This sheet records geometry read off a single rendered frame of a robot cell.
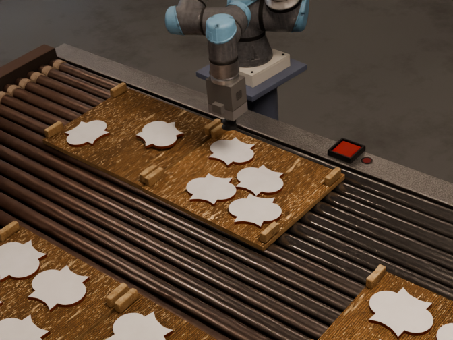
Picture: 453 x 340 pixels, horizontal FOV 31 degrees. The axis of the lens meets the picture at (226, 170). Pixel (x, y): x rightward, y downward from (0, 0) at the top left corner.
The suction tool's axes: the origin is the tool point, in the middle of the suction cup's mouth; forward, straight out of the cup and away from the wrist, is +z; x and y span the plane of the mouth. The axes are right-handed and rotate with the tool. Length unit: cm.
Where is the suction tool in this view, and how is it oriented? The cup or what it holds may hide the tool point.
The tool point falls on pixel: (229, 126)
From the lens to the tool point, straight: 221.6
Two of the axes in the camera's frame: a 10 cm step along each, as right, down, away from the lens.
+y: 7.9, 3.1, -5.3
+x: 6.1, -5.0, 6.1
